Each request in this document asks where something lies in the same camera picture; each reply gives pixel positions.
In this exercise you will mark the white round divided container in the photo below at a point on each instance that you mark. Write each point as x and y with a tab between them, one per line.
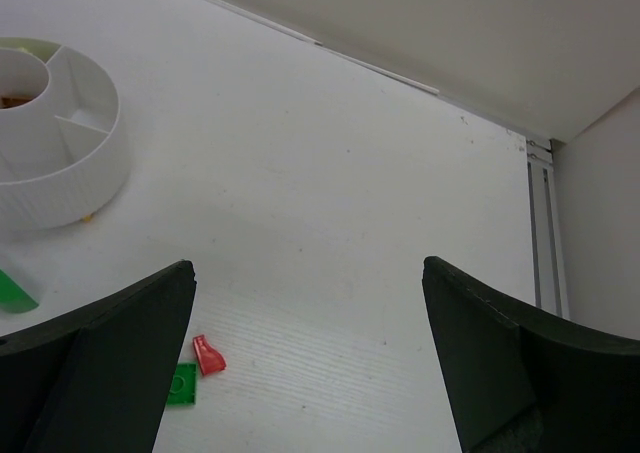
65	154

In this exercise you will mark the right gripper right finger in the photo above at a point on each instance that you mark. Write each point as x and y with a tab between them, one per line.
519	379

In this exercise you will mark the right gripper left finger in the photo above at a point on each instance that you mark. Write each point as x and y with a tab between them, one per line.
97	379

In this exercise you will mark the dark green lego brick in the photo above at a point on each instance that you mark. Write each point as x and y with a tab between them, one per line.
13	298

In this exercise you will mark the green lego plate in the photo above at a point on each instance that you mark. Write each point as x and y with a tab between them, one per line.
183	388

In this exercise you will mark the brown lego plate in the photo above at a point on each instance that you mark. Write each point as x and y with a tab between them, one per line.
14	100

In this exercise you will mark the aluminium rail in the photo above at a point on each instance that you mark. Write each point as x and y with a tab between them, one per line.
548	262

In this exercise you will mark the small red lego piece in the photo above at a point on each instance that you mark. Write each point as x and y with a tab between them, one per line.
209	360

